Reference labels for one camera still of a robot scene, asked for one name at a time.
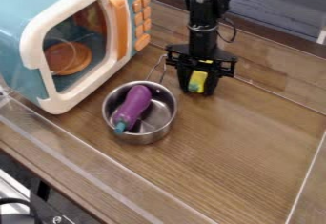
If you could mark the orange toy plate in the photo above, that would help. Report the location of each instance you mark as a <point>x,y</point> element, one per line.
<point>67,58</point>

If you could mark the purple toy eggplant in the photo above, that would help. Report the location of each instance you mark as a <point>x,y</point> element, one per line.
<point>134,105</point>

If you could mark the silver metal pot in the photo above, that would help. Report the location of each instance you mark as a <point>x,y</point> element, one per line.
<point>155,121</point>

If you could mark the blue toy microwave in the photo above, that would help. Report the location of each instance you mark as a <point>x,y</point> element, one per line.
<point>112,27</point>

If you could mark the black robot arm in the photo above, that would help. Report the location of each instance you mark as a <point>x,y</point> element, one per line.
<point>204,14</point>

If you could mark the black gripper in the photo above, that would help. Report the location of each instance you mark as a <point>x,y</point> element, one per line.
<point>218,63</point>

